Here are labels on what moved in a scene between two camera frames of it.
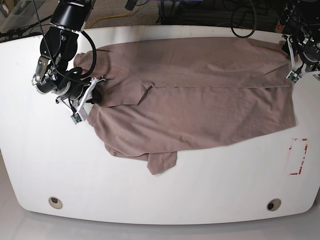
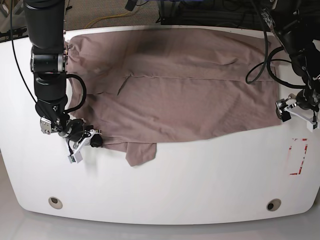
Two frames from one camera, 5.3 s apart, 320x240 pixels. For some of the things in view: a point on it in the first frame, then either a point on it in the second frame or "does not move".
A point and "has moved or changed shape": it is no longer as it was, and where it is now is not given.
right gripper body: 308,49 to 306,99
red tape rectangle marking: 300,167 does not move
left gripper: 78,93 to 75,130
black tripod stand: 22,31 does not move
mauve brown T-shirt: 164,95 has moved or changed shape
